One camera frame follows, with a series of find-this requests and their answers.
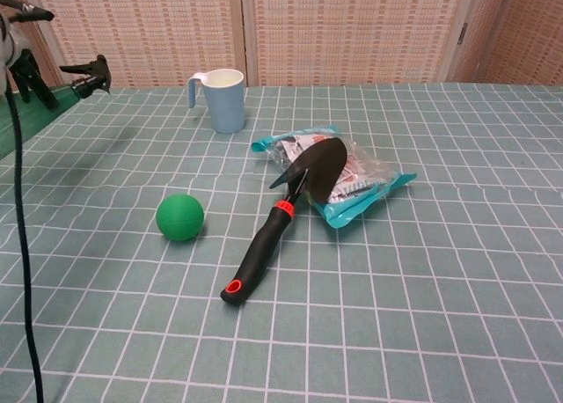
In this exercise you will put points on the green spray bottle black trigger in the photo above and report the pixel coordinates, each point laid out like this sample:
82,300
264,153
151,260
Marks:
39,112

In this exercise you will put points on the bamboo folding screen panel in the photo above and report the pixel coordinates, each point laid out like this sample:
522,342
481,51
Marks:
514,29
352,29
145,29

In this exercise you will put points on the teal clear snack bag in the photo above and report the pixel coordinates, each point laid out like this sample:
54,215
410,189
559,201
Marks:
374,178

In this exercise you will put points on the green ball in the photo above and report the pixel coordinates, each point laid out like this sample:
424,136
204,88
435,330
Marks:
180,218

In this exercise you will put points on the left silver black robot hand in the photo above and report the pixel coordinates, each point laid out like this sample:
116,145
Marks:
26,68

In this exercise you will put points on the metal screen hinge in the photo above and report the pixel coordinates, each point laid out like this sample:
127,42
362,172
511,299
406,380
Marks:
462,32

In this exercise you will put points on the teal white checked tablecloth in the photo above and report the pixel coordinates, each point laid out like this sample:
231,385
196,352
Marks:
418,288

